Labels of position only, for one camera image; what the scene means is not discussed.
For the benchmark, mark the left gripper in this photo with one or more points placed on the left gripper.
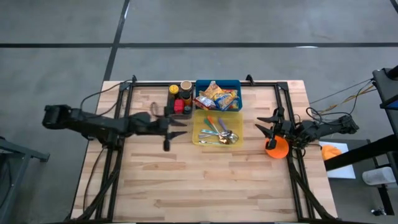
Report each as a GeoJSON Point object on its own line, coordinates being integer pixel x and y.
{"type": "Point", "coordinates": [160, 126]}

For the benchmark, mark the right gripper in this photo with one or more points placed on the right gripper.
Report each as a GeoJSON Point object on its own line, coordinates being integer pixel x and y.
{"type": "Point", "coordinates": [283, 129]}

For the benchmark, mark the green black pepper tin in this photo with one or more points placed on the green black pepper tin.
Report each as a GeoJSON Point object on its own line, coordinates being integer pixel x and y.
{"type": "Point", "coordinates": [171, 109]}

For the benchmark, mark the oregano jar black lid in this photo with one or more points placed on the oregano jar black lid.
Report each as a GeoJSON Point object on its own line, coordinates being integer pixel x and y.
{"type": "Point", "coordinates": [187, 109]}

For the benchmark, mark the red lid paprika tin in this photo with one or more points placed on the red lid paprika tin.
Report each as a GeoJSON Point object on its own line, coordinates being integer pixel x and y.
{"type": "Point", "coordinates": [179, 106]}

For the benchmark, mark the yellow spice jar black lid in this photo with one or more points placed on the yellow spice jar black lid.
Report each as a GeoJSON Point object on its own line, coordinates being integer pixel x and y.
{"type": "Point", "coordinates": [186, 99]}

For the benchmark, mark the red white snack bag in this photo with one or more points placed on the red white snack bag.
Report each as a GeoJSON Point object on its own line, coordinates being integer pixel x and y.
{"type": "Point", "coordinates": [203, 102]}

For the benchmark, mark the dark jar yellow lid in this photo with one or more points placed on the dark jar yellow lid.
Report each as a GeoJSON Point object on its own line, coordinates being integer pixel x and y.
{"type": "Point", "coordinates": [173, 89]}

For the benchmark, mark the gold lid seasoning jar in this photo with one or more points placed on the gold lid seasoning jar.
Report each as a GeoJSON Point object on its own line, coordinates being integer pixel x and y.
{"type": "Point", "coordinates": [186, 85]}

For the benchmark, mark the blue patterned snack bag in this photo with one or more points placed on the blue patterned snack bag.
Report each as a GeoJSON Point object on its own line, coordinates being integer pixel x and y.
{"type": "Point", "coordinates": [225, 101]}

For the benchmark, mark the yellow snack bag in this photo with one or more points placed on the yellow snack bag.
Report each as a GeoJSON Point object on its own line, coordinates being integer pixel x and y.
{"type": "Point", "coordinates": [213, 90]}

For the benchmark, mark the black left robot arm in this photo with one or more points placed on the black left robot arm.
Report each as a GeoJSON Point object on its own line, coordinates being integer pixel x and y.
{"type": "Point", "coordinates": [93, 124]}

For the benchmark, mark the orange plastic cup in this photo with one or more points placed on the orange plastic cup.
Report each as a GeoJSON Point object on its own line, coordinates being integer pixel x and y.
{"type": "Point", "coordinates": [280, 151]}

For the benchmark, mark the yellow translucent plastic bin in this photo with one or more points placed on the yellow translucent plastic bin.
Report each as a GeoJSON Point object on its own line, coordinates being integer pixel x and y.
{"type": "Point", "coordinates": [236, 119]}

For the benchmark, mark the grey translucent plastic bin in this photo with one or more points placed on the grey translucent plastic bin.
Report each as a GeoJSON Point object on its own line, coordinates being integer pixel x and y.
{"type": "Point", "coordinates": [168, 93]}

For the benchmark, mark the blue plastic bin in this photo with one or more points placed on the blue plastic bin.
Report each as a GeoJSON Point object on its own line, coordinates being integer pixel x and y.
{"type": "Point", "coordinates": [230, 84]}

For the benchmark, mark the white paper sheet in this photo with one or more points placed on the white paper sheet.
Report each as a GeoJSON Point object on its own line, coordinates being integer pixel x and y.
{"type": "Point", "coordinates": [342, 172]}

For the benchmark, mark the black diagonal beam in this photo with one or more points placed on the black diagonal beam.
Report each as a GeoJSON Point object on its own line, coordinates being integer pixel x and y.
{"type": "Point", "coordinates": [360, 154]}

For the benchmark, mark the white cylinder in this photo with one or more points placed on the white cylinder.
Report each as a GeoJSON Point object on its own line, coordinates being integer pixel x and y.
{"type": "Point", "coordinates": [379, 176]}

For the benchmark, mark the grey metal table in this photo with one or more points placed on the grey metal table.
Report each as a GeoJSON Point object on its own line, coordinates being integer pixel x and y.
{"type": "Point", "coordinates": [18, 151]}

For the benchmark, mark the black aluminium table frame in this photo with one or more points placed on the black aluminium table frame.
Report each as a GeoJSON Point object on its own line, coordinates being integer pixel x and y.
{"type": "Point", "coordinates": [149, 84]}

